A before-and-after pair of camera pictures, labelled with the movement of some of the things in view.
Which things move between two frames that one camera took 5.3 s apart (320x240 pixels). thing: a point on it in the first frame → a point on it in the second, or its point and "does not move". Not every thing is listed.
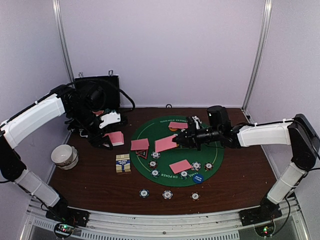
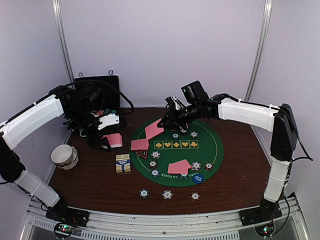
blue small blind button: (198, 178) does not move
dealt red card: (139, 144) does not move
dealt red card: (165, 144) → (179, 167)
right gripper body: (195, 137) → (180, 119)
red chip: (208, 166) does not move
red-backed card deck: (116, 138) does not move
